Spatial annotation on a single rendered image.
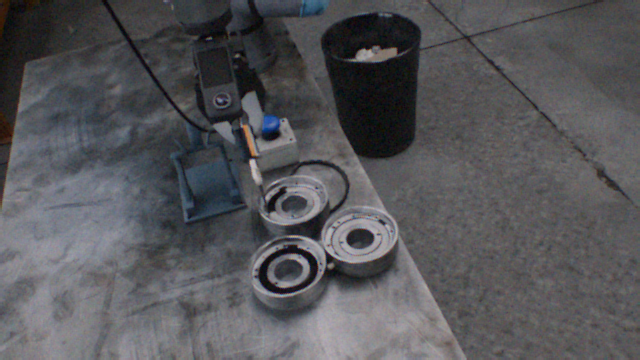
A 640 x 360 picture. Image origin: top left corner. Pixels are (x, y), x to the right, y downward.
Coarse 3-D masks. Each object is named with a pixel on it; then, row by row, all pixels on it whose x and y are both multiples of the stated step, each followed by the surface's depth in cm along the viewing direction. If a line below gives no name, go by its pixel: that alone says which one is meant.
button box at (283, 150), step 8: (280, 120) 105; (280, 128) 104; (288, 128) 104; (264, 136) 102; (272, 136) 102; (280, 136) 102; (288, 136) 102; (264, 144) 101; (272, 144) 101; (280, 144) 101; (288, 144) 101; (296, 144) 101; (264, 152) 100; (272, 152) 101; (280, 152) 101; (288, 152) 102; (296, 152) 102; (264, 160) 101; (272, 160) 102; (280, 160) 102; (288, 160) 103; (296, 160) 103; (264, 168) 102; (272, 168) 103
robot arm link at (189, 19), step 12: (168, 0) 78; (180, 0) 75; (192, 0) 75; (204, 0) 75; (216, 0) 76; (228, 0) 78; (180, 12) 77; (192, 12) 76; (204, 12) 76; (216, 12) 77; (192, 24) 78; (204, 24) 78
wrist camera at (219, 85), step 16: (208, 48) 80; (224, 48) 80; (208, 64) 80; (224, 64) 80; (208, 80) 79; (224, 80) 79; (208, 96) 78; (224, 96) 78; (240, 96) 80; (208, 112) 78; (224, 112) 78; (240, 112) 79
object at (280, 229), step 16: (288, 176) 95; (304, 176) 95; (272, 192) 95; (288, 192) 94; (304, 192) 94; (320, 192) 93; (288, 208) 95; (304, 208) 95; (320, 208) 89; (272, 224) 89; (288, 224) 87; (304, 224) 88; (320, 224) 90
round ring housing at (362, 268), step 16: (352, 208) 88; (368, 208) 88; (336, 224) 88; (368, 224) 87; (384, 224) 87; (352, 240) 88; (368, 240) 88; (336, 256) 82; (384, 256) 81; (352, 272) 82; (368, 272) 82
